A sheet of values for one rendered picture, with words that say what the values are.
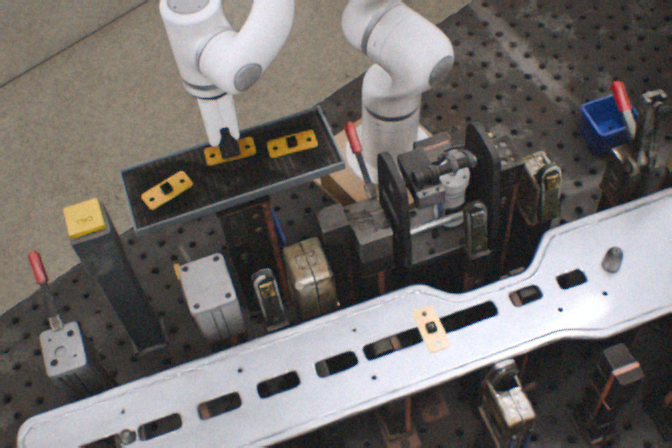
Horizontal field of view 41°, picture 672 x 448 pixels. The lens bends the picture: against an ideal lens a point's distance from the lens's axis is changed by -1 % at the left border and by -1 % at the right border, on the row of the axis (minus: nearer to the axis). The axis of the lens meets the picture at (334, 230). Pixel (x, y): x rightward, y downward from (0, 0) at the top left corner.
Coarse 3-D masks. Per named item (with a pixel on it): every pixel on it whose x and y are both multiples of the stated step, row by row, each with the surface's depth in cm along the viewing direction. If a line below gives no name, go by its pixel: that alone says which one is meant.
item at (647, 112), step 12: (648, 96) 149; (660, 96) 149; (648, 108) 149; (660, 108) 147; (648, 120) 152; (660, 120) 148; (636, 132) 155; (648, 132) 155; (636, 144) 156; (648, 144) 157; (636, 156) 158; (648, 156) 160; (648, 168) 161
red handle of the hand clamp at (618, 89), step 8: (616, 88) 159; (624, 88) 159; (616, 96) 159; (624, 96) 159; (616, 104) 160; (624, 104) 159; (624, 112) 159; (624, 120) 160; (632, 120) 160; (632, 128) 159; (632, 136) 159
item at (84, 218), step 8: (88, 200) 152; (96, 200) 152; (64, 208) 151; (72, 208) 151; (80, 208) 151; (88, 208) 151; (96, 208) 151; (64, 216) 151; (72, 216) 150; (80, 216) 150; (88, 216) 150; (96, 216) 150; (72, 224) 150; (80, 224) 149; (88, 224) 149; (96, 224) 149; (104, 224) 150; (72, 232) 149; (80, 232) 149; (88, 232) 149
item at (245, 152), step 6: (246, 138) 152; (240, 144) 151; (246, 144) 151; (252, 144) 151; (204, 150) 151; (210, 150) 151; (216, 150) 151; (240, 150) 150; (246, 150) 150; (252, 150) 150; (216, 156) 150; (240, 156) 150; (246, 156) 150; (210, 162) 149; (216, 162) 149; (222, 162) 149
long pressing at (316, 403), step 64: (576, 256) 158; (640, 256) 157; (320, 320) 154; (384, 320) 154; (512, 320) 152; (576, 320) 151; (640, 320) 151; (128, 384) 150; (192, 384) 150; (256, 384) 149; (320, 384) 148; (384, 384) 147
